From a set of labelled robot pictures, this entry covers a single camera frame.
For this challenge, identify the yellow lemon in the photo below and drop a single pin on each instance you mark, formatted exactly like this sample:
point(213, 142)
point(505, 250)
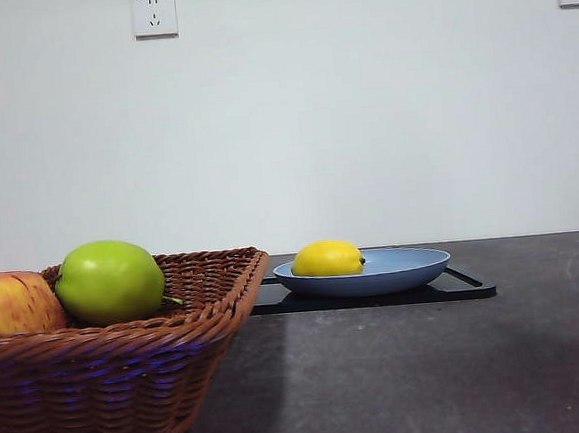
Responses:
point(327, 258)

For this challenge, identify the blue round plate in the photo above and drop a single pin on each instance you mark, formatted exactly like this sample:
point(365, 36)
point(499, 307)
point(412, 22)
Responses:
point(374, 277)

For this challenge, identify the brown woven wicker basket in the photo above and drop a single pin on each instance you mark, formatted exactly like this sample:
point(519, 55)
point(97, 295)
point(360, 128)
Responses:
point(107, 381)

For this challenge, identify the black flat tray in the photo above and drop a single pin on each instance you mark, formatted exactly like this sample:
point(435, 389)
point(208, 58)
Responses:
point(465, 288)

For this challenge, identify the green apple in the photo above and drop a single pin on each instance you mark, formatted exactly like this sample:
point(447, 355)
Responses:
point(109, 281)

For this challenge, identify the red yellow apple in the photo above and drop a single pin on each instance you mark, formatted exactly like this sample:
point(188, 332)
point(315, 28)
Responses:
point(13, 303)

